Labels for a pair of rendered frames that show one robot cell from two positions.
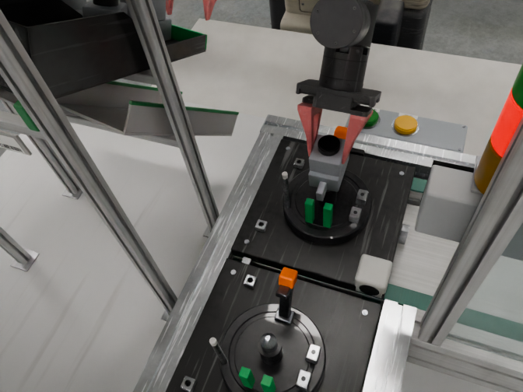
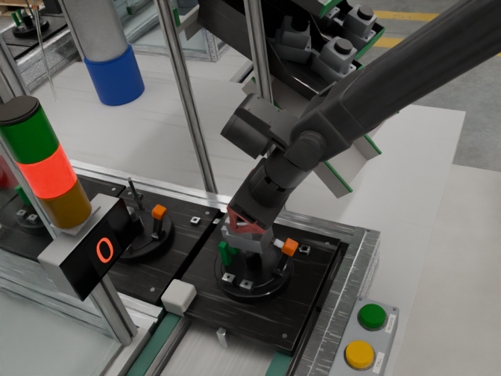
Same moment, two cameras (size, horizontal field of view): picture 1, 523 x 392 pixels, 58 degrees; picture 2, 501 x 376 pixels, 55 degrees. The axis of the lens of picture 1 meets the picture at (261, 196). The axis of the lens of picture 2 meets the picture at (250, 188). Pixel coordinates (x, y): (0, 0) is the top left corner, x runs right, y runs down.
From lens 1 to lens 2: 0.81 m
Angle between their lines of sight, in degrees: 60
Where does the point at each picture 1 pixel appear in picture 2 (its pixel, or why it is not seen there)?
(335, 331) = (145, 270)
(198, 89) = (465, 201)
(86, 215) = not seen: hidden behind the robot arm
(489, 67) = not seen: outside the picture
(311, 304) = (168, 257)
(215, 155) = (368, 221)
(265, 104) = (447, 259)
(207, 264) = (221, 201)
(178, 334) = (176, 194)
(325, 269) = (194, 267)
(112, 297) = (235, 178)
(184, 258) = not seen: hidden behind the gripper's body
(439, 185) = (101, 198)
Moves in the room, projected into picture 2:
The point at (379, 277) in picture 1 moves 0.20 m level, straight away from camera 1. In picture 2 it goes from (170, 294) to (278, 330)
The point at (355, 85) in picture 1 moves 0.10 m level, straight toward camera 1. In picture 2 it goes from (252, 189) to (186, 184)
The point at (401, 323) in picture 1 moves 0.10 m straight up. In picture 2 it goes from (139, 317) to (121, 281)
